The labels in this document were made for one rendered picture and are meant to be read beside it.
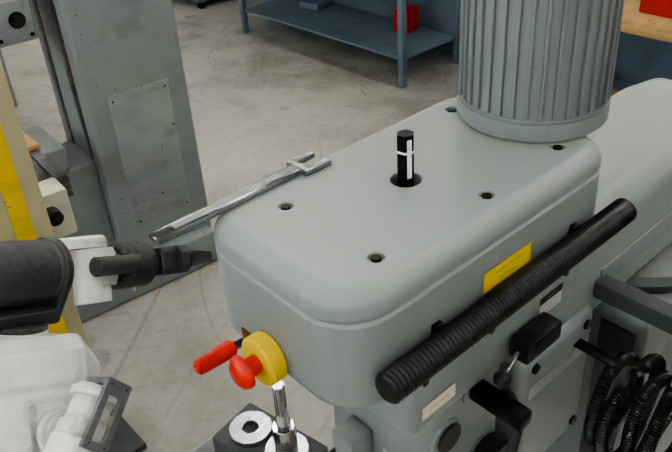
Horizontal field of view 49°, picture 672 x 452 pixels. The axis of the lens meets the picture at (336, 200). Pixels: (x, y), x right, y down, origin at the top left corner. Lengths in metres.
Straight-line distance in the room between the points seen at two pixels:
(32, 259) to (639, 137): 0.94
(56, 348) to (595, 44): 0.80
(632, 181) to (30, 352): 0.89
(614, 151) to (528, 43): 0.38
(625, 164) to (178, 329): 2.77
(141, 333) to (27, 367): 2.65
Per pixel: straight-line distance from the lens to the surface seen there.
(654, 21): 4.73
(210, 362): 0.93
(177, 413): 3.29
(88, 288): 1.38
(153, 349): 3.61
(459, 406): 1.02
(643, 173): 1.22
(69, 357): 1.10
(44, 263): 1.10
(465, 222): 0.81
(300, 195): 0.87
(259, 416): 1.67
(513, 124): 0.96
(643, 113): 1.40
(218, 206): 0.85
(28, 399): 1.08
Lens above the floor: 2.33
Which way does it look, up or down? 31 degrees down
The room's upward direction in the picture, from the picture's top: 4 degrees counter-clockwise
